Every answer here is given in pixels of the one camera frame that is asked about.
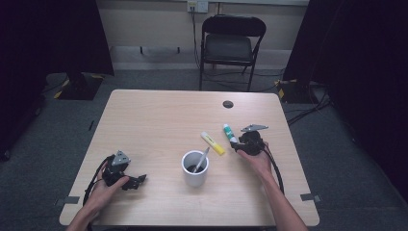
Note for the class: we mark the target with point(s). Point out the white wall outlet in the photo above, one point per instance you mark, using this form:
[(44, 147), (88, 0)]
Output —
[(197, 5)]

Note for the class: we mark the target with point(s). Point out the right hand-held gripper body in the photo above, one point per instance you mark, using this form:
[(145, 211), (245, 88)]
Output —
[(251, 142)]

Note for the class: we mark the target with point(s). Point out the grey pen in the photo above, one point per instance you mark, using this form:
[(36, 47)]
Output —
[(202, 159)]

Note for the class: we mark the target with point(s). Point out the yellow highlighter pen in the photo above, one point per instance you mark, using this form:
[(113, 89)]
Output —
[(213, 143)]

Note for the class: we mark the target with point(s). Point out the black folding chair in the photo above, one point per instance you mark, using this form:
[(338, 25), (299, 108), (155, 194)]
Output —
[(228, 45)]

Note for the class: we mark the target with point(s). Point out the white and green glue stick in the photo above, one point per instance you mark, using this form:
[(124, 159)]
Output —
[(229, 132)]

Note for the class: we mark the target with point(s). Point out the person's left hand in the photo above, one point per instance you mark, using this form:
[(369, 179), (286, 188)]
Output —
[(104, 195)]

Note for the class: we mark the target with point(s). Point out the black curtain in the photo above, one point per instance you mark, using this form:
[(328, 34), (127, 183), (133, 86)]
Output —
[(38, 48), (362, 64)]

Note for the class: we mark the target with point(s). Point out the white cup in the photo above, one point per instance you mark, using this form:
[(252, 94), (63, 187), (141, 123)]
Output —
[(195, 174)]

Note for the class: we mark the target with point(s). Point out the black stand base yellow tape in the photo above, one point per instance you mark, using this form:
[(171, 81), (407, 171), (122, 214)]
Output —
[(296, 91)]

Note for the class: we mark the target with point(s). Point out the person's right hand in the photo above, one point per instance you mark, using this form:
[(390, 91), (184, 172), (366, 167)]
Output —
[(258, 163)]

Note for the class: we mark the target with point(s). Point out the grey tape strip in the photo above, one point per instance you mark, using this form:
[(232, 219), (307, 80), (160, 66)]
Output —
[(310, 197), (68, 200)]

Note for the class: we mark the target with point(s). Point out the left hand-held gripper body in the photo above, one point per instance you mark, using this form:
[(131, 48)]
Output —
[(116, 168)]

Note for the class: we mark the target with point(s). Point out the dark round table grommet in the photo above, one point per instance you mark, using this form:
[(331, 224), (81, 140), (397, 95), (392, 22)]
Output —
[(228, 104)]

